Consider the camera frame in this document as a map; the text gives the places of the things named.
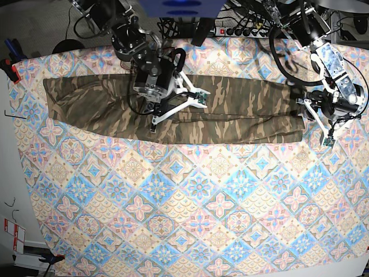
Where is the black hex key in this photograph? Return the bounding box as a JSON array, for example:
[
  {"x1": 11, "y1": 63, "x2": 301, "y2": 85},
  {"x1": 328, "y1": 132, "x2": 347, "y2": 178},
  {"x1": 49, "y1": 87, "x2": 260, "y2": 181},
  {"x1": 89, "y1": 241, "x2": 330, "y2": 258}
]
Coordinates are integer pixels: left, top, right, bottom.
[{"x1": 4, "y1": 109, "x2": 26, "y2": 119}]

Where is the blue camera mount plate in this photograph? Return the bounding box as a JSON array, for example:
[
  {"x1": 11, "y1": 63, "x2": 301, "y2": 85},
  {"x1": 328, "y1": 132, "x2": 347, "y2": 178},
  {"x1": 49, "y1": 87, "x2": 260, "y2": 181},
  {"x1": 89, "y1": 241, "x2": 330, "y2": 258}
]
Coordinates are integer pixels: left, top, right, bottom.
[{"x1": 138, "y1": 0, "x2": 226, "y2": 18}]

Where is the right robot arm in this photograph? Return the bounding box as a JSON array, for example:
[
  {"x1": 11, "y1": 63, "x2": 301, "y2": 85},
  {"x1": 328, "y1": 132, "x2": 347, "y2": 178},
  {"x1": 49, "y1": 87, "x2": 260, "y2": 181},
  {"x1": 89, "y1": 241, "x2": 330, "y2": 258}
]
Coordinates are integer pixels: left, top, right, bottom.
[{"x1": 71, "y1": 1, "x2": 210, "y2": 132}]

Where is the white power strip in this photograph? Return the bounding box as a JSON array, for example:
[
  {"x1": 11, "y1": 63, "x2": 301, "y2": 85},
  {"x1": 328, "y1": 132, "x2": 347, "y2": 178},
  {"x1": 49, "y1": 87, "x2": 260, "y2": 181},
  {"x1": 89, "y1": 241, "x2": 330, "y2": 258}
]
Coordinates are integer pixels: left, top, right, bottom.
[{"x1": 214, "y1": 26, "x2": 270, "y2": 38}]

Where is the black bracket under mount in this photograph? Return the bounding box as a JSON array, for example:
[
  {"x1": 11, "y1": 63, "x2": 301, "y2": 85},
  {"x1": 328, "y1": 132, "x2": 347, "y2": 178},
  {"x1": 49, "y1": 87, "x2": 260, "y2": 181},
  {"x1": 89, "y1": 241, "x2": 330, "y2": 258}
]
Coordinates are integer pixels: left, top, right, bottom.
[{"x1": 191, "y1": 17, "x2": 214, "y2": 47}]

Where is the orange black bottom clamp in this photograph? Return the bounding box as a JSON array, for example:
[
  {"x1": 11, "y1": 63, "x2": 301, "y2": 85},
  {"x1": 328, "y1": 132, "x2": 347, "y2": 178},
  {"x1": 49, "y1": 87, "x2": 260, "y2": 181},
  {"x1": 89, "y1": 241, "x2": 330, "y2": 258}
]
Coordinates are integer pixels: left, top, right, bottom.
[{"x1": 39, "y1": 253, "x2": 65, "y2": 265}]

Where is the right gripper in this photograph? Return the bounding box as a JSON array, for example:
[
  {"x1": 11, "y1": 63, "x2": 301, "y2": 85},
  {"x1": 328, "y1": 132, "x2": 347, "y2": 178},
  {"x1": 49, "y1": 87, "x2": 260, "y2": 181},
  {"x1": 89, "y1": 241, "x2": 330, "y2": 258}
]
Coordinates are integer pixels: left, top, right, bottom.
[{"x1": 131, "y1": 57, "x2": 210, "y2": 133}]

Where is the red white label tag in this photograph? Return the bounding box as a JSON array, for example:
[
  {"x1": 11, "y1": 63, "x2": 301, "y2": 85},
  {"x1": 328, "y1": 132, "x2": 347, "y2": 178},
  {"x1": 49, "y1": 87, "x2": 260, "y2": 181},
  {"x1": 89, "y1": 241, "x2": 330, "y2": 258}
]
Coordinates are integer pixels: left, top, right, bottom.
[{"x1": 3, "y1": 218, "x2": 26, "y2": 254}]

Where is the red black clamp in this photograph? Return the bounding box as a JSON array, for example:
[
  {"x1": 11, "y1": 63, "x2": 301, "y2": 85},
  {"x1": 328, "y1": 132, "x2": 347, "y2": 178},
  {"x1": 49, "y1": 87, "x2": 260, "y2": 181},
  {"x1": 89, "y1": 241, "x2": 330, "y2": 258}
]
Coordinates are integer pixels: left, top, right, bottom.
[{"x1": 0, "y1": 59, "x2": 21, "y2": 84}]

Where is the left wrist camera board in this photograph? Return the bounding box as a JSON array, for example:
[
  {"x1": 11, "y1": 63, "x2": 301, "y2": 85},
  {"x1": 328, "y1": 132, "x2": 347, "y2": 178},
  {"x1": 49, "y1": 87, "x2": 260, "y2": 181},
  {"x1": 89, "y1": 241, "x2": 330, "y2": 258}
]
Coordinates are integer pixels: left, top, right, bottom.
[{"x1": 322, "y1": 137, "x2": 336, "y2": 147}]

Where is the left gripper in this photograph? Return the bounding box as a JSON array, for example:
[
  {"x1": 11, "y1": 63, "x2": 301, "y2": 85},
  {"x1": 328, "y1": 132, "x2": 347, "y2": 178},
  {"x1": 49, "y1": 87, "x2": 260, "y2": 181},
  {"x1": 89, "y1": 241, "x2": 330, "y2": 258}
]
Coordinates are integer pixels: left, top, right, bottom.
[{"x1": 296, "y1": 85, "x2": 364, "y2": 139}]

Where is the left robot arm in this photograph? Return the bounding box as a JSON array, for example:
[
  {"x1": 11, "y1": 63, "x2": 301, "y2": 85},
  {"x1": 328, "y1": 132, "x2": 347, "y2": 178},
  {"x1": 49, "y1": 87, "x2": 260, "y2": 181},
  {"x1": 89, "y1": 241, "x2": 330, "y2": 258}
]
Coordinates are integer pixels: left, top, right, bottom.
[{"x1": 261, "y1": 1, "x2": 368, "y2": 146}]

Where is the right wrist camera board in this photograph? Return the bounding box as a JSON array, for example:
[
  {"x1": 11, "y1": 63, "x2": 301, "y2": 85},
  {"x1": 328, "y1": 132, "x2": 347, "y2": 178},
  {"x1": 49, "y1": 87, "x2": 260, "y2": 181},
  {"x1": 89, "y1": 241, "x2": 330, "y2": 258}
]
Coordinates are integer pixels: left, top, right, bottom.
[{"x1": 195, "y1": 92, "x2": 207, "y2": 105}]

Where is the black coiled cable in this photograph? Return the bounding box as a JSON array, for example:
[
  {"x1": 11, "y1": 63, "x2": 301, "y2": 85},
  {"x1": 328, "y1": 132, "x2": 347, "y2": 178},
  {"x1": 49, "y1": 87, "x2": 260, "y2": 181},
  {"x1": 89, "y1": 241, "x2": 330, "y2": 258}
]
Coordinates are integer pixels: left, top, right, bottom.
[{"x1": 157, "y1": 17, "x2": 181, "y2": 38}]

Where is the camouflage T-shirt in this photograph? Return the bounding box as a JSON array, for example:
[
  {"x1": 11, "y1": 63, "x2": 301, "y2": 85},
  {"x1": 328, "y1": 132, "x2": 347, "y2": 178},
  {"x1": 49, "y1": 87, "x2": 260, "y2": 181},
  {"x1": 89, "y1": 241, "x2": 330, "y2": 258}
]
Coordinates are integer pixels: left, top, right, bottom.
[{"x1": 42, "y1": 73, "x2": 306, "y2": 145}]

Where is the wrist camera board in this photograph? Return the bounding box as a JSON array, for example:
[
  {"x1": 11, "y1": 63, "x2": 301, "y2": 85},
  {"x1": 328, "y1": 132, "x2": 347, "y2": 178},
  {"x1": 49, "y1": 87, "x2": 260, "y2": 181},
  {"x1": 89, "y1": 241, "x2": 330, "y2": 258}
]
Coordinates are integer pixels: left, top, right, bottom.
[
  {"x1": 322, "y1": 137, "x2": 336, "y2": 147},
  {"x1": 195, "y1": 92, "x2": 207, "y2": 105}
]

